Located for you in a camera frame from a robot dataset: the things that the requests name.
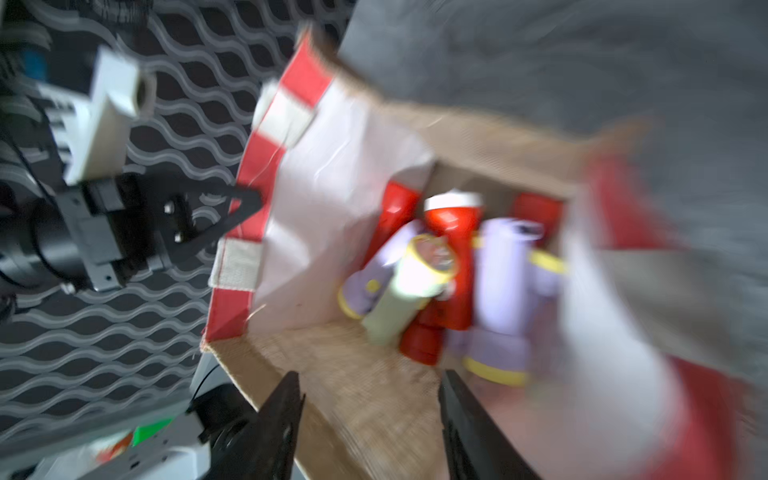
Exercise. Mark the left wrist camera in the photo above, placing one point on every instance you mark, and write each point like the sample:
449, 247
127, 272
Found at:
91, 131

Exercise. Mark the purple flashlight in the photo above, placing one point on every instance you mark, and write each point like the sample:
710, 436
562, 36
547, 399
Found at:
498, 350
362, 289
547, 273

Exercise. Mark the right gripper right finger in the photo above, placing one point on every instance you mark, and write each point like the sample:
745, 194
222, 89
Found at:
475, 447

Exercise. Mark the green flashlight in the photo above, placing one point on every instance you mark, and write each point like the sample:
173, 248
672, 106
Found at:
426, 269

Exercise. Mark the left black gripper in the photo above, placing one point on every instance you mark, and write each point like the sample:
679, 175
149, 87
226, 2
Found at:
115, 227

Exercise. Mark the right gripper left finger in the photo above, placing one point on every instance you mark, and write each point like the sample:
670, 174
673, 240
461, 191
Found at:
265, 447

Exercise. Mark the red flashlight top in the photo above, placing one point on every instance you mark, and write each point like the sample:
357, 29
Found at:
541, 209

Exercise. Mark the red jute Christmas tote bag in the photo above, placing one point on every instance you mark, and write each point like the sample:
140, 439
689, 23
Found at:
454, 295

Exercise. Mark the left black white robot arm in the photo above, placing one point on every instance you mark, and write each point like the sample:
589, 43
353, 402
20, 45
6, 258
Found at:
29, 229

